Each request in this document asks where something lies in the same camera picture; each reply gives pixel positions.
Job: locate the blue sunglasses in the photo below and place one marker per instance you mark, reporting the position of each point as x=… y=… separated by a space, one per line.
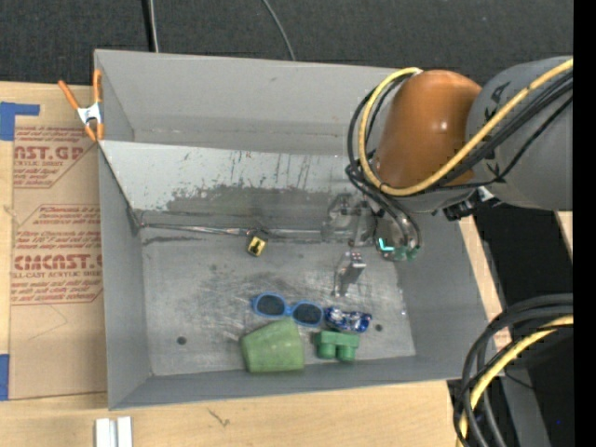
x=288 y=308

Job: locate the small yellow and black box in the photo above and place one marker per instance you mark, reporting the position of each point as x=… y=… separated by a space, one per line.
x=256 y=246

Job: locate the blue and white crumpled packet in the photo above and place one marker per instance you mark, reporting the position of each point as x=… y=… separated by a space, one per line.
x=348 y=319

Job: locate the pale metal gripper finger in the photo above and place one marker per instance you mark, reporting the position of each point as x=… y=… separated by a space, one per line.
x=358 y=261
x=341 y=278

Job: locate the grey metal bin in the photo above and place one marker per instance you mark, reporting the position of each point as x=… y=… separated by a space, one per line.
x=223 y=268

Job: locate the green toy block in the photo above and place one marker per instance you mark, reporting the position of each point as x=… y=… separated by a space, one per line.
x=336 y=343

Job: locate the brown cardboard board red print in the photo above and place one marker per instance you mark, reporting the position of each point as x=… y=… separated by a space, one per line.
x=51 y=231

